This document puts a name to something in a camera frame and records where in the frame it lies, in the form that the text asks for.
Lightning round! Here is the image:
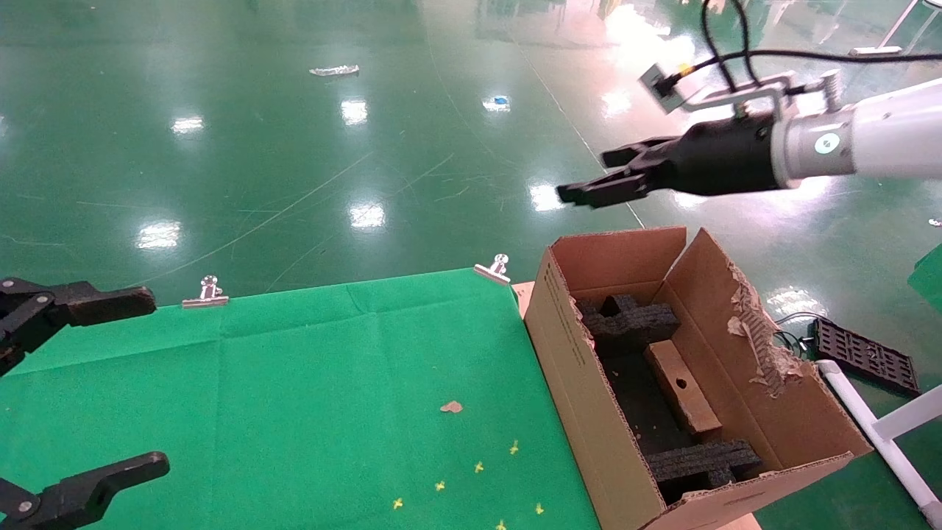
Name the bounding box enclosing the silver binder clip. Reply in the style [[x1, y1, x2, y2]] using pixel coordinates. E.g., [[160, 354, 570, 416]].
[[473, 254, 511, 286], [182, 275, 230, 308]]

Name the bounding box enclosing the small taped cardboard box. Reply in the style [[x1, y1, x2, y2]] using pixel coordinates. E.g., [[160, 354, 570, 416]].
[[644, 339, 723, 437]]

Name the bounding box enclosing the black plastic grid tray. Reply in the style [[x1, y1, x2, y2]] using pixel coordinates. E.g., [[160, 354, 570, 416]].
[[812, 317, 921, 398]]

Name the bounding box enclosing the green fabric piece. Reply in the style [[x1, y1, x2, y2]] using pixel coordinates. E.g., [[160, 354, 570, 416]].
[[907, 243, 942, 314]]

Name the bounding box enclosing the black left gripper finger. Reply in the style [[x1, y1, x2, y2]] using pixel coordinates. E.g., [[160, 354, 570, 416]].
[[0, 278, 157, 376], [0, 453, 170, 530]]

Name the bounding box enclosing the thin black cable bundle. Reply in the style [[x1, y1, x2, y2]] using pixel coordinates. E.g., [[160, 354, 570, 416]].
[[773, 312, 818, 361]]

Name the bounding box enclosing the grey metal stand foot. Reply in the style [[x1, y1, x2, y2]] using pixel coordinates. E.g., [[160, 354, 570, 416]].
[[848, 0, 924, 58]]

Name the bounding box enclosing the large open cardboard carton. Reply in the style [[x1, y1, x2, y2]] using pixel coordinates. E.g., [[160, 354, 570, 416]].
[[524, 226, 874, 530]]

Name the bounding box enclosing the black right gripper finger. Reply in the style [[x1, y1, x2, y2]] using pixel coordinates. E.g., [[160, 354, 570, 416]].
[[556, 168, 659, 208], [601, 136, 681, 169]]

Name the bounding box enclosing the black braided cable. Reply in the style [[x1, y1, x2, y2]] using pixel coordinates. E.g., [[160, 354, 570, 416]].
[[666, 49, 942, 82]]

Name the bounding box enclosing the green table cloth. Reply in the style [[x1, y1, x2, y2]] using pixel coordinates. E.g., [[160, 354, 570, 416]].
[[0, 267, 601, 530]]

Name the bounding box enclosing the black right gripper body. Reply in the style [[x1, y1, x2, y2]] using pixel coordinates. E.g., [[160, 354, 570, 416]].
[[648, 113, 788, 198]]

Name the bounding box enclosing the white tube frame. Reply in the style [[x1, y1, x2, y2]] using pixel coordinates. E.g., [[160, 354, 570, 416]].
[[815, 359, 942, 527]]

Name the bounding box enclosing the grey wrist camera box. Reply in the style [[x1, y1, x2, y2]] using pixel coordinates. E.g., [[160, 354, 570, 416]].
[[637, 63, 706, 115]]

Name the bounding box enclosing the silver camera mount bracket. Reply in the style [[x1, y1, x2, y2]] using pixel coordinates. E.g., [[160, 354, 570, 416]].
[[681, 70, 845, 122]]

